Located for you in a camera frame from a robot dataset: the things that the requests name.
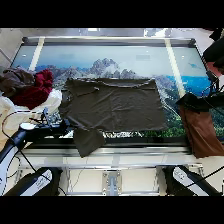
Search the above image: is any silver frame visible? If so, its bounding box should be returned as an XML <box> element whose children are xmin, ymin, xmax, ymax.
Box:
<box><xmin>14</xmin><ymin>146</ymin><xmax>205</xmax><ymax>197</ymax></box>

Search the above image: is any brown T-shirt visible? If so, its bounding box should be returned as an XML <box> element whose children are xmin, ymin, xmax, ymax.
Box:
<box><xmin>59</xmin><ymin>77</ymin><xmax>169</xmax><ymax>158</ymax></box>

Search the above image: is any red garment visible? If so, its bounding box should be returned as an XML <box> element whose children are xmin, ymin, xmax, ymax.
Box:
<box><xmin>11</xmin><ymin>69</ymin><xmax>55</xmax><ymax>110</ymax></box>

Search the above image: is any black cable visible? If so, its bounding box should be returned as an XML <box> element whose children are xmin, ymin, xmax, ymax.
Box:
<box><xmin>184</xmin><ymin>165</ymin><xmax>224</xmax><ymax>188</ymax></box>

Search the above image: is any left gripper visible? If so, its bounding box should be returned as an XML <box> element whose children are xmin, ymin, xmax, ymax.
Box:
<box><xmin>49</xmin><ymin>119</ymin><xmax>73</xmax><ymax>136</ymax></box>

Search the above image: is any black garment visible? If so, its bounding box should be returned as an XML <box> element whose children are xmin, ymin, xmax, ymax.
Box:
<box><xmin>175</xmin><ymin>92</ymin><xmax>212</xmax><ymax>114</ymax></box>

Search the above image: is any rust brown garment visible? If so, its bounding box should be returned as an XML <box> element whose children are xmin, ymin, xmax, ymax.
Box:
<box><xmin>178</xmin><ymin>103</ymin><xmax>224</xmax><ymax>159</ymax></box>

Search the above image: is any white garment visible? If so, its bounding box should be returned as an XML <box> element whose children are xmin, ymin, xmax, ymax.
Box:
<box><xmin>0</xmin><ymin>88</ymin><xmax>63</xmax><ymax>150</ymax></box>

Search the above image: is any grey-brown garment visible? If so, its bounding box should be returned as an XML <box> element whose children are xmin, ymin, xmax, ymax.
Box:
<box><xmin>0</xmin><ymin>67</ymin><xmax>36</xmax><ymax>98</ymax></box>

